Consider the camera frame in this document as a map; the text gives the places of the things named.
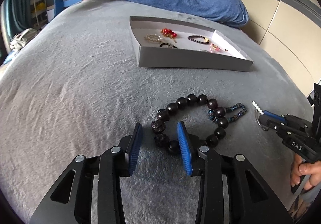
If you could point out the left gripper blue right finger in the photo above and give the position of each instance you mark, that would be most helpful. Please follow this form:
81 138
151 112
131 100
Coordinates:
186 147

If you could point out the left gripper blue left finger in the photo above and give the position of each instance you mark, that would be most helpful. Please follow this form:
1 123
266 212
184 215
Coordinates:
133 148

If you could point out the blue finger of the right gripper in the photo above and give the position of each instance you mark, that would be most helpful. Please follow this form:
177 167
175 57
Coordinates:
272 124
275 116

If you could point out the white pearl hair clip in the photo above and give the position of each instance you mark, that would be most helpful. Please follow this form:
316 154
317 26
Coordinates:
257 108

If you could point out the small silver bangle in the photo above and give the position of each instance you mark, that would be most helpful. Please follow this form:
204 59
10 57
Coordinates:
257 115

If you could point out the red bead cluster charm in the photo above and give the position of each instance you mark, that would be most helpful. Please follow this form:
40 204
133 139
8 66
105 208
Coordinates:
168 33

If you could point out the person's right hand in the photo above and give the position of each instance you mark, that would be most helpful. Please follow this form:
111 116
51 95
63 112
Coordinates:
299 168

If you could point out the grey bed cover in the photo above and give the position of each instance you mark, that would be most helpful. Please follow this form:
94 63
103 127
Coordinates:
76 89

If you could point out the beige wardrobe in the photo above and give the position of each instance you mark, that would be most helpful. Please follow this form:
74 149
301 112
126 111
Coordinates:
289 30

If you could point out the grey shallow cardboard box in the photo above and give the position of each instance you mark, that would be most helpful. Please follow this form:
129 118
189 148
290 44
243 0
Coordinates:
196 46

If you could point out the white shelf rack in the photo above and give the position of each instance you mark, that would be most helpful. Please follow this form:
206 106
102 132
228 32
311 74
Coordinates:
38 9

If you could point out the teal curtain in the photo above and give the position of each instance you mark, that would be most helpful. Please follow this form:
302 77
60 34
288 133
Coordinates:
17 16

